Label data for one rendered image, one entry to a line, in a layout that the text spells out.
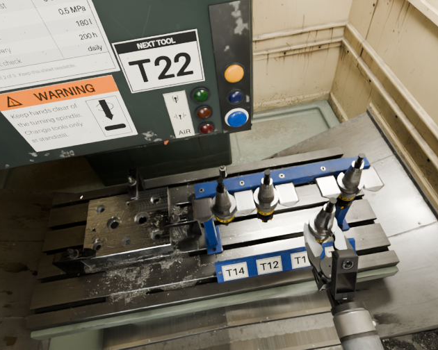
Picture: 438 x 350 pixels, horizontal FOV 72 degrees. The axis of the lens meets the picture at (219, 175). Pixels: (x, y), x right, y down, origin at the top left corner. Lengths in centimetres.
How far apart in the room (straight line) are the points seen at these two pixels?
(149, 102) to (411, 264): 108
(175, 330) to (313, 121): 134
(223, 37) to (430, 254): 109
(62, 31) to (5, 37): 6
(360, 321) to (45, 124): 66
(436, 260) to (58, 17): 124
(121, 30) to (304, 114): 164
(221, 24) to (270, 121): 152
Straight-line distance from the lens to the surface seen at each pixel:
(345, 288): 73
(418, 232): 132
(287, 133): 182
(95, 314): 112
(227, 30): 39
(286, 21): 162
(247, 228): 110
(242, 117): 46
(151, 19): 38
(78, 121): 48
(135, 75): 41
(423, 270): 129
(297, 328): 118
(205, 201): 79
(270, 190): 74
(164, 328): 119
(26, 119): 49
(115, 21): 38
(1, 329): 153
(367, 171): 89
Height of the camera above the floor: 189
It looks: 53 degrees down
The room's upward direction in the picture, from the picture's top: 9 degrees counter-clockwise
